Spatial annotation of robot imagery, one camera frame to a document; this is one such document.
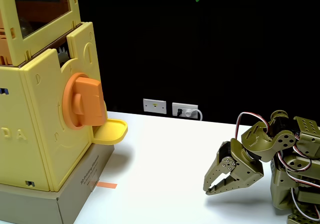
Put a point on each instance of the orange vending machine knob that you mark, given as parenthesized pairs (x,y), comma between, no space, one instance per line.
(87,101)

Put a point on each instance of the yellow toy vending machine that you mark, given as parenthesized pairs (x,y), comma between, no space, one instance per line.
(37,114)

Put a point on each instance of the black plug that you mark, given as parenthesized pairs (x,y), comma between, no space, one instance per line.
(179,112)

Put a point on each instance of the orange tape strip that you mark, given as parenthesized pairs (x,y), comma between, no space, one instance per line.
(107,185)

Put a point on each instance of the yellow dispensing tray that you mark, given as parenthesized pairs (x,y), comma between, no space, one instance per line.
(111,132)

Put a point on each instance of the brown cardboard box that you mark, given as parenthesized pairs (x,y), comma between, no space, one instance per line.
(75,191)

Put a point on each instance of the grey plastic gear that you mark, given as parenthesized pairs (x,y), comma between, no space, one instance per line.
(62,55)

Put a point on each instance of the white wall socket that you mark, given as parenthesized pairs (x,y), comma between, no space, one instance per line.
(190,106)

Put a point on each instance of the white blank wall plate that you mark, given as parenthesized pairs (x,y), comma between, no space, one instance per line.
(155,106)

